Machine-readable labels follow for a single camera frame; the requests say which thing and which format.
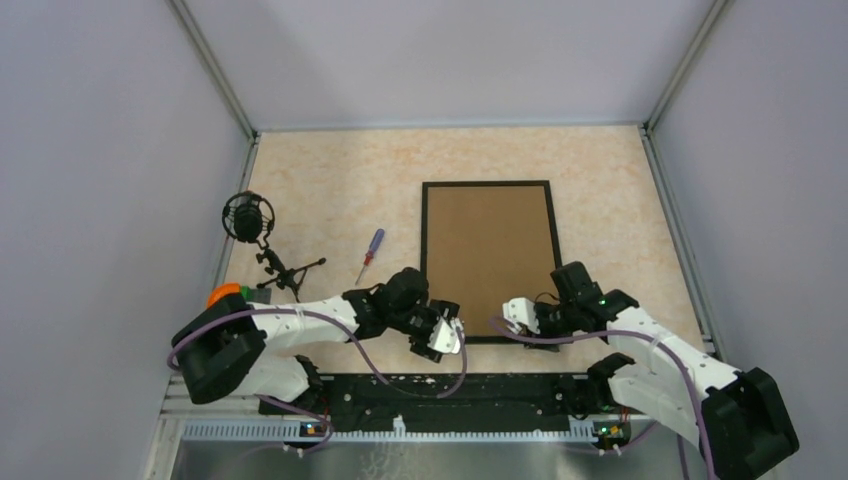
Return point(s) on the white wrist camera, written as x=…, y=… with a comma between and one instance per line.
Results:
x=444, y=338
x=520, y=316

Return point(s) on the aluminium front frame rail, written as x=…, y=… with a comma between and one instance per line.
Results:
x=464, y=424

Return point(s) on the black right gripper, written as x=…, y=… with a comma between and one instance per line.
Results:
x=539, y=309

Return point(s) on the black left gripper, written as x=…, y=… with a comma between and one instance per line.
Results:
x=437, y=309

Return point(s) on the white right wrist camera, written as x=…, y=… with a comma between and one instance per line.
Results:
x=520, y=316

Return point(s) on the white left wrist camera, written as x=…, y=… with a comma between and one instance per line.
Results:
x=444, y=338

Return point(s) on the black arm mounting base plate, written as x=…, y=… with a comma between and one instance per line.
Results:
x=437, y=397

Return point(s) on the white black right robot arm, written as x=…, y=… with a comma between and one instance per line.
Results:
x=737, y=419

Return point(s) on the orange curved toy brick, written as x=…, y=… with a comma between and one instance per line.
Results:
x=221, y=291

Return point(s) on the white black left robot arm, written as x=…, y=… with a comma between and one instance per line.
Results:
x=237, y=346

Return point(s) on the black microphone on stand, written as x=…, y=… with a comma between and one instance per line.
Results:
x=248, y=217

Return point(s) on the black wooden picture frame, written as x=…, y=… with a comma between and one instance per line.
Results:
x=484, y=243

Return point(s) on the grey brick baseplate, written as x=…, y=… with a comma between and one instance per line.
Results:
x=261, y=296

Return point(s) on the blue red handled screwdriver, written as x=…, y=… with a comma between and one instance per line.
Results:
x=370, y=254

